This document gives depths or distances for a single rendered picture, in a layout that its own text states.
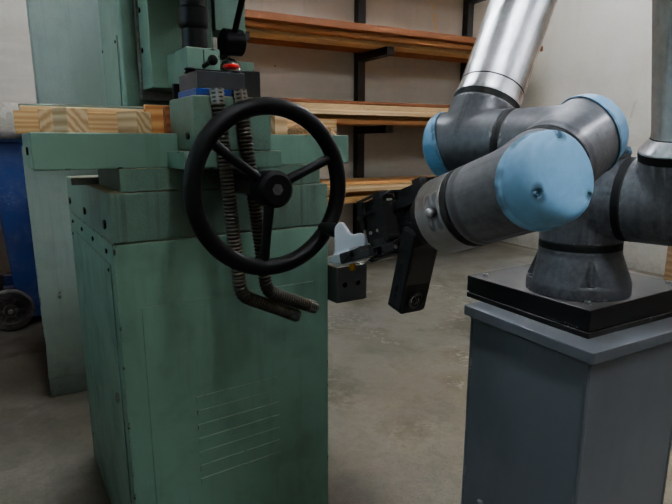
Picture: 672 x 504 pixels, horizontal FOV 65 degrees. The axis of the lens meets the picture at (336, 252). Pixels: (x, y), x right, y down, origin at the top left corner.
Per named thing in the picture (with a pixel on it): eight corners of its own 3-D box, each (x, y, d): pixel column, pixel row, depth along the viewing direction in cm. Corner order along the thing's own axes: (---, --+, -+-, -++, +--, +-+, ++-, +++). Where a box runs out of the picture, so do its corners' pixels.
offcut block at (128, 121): (117, 133, 93) (116, 111, 92) (133, 133, 96) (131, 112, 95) (137, 133, 91) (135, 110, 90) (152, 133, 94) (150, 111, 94)
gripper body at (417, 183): (395, 200, 76) (454, 174, 66) (407, 259, 75) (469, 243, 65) (351, 203, 72) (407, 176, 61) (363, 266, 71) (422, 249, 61)
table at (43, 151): (35, 174, 76) (31, 130, 74) (23, 166, 101) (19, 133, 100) (376, 164, 108) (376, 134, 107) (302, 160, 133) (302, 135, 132)
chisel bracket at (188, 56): (188, 90, 106) (185, 45, 104) (168, 96, 117) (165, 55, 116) (223, 92, 110) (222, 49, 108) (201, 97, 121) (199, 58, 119)
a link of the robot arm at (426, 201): (504, 242, 61) (443, 251, 56) (473, 250, 65) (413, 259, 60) (488, 167, 62) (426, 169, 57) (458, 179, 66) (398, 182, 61)
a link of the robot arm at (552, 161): (614, 193, 52) (565, 241, 47) (513, 222, 63) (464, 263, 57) (571, 107, 51) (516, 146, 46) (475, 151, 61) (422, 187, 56)
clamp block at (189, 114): (192, 151, 87) (189, 94, 85) (169, 150, 98) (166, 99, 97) (274, 150, 95) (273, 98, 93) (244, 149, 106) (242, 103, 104)
